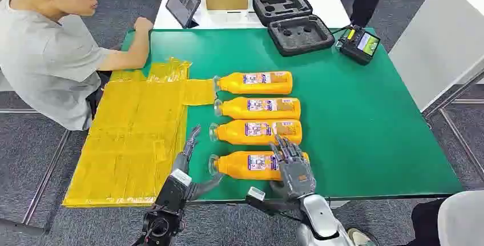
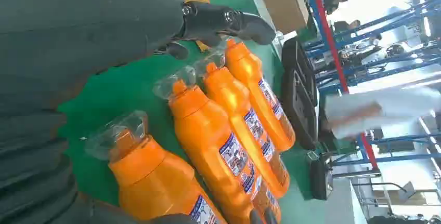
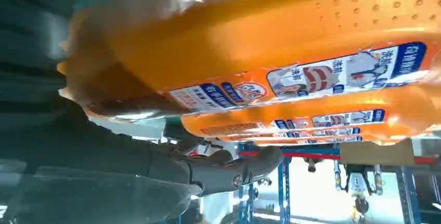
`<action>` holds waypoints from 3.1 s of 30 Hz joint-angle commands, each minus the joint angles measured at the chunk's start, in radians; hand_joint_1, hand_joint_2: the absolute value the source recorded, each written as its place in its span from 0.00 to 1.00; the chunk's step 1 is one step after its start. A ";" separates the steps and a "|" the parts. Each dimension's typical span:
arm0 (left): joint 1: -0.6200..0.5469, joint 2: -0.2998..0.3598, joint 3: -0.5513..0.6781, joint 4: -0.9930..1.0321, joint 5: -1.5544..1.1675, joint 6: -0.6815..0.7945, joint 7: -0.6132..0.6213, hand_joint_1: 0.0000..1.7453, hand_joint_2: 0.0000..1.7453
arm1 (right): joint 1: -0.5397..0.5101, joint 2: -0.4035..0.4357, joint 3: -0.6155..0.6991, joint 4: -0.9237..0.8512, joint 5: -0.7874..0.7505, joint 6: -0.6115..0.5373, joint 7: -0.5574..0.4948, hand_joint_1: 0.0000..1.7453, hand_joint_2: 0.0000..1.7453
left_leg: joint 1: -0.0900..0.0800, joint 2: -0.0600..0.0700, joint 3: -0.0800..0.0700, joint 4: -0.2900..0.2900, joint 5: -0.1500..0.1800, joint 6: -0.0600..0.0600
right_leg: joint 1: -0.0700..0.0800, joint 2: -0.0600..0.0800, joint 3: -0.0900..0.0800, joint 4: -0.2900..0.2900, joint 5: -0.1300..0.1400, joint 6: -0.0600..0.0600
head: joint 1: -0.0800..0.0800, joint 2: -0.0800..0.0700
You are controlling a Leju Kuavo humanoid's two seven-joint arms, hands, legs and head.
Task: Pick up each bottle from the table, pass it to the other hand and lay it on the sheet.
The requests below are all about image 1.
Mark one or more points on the person's left hand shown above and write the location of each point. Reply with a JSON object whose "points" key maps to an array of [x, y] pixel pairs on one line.
{"points": [[143, 25]]}

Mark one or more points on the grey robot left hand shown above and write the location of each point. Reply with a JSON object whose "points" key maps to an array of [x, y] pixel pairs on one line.
{"points": [[191, 146]]}

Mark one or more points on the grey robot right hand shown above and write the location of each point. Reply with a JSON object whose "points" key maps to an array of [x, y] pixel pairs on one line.
{"points": [[297, 176]]}

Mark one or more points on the orange detergent bottle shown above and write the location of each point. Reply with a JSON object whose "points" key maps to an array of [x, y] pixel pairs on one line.
{"points": [[234, 166], [232, 132], [234, 110], [257, 88]]}

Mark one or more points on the white cloth bundle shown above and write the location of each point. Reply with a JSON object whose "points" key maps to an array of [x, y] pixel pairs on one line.
{"points": [[463, 218]]}

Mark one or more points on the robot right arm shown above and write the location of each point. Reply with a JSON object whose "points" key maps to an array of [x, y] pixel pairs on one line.
{"points": [[321, 218]]}

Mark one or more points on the black tablet on stand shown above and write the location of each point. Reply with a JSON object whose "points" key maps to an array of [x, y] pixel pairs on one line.
{"points": [[182, 3]]}

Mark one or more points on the yellow plastic sheet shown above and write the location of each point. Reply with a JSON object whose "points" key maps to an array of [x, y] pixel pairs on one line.
{"points": [[124, 142]]}

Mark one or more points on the green table mat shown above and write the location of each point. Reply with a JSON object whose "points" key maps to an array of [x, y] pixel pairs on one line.
{"points": [[340, 123]]}

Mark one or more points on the black controller with screen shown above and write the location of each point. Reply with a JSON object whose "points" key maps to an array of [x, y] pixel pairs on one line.
{"points": [[357, 49]]}

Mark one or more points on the black foam-lined case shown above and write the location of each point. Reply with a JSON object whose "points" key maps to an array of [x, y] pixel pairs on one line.
{"points": [[298, 34]]}

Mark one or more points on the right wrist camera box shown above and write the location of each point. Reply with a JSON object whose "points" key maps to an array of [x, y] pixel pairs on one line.
{"points": [[264, 200]]}

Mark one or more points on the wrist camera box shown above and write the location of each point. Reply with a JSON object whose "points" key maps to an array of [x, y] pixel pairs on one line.
{"points": [[264, 200], [172, 195]]}

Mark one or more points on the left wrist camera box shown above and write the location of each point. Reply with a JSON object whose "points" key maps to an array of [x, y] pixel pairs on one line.
{"points": [[172, 195]]}

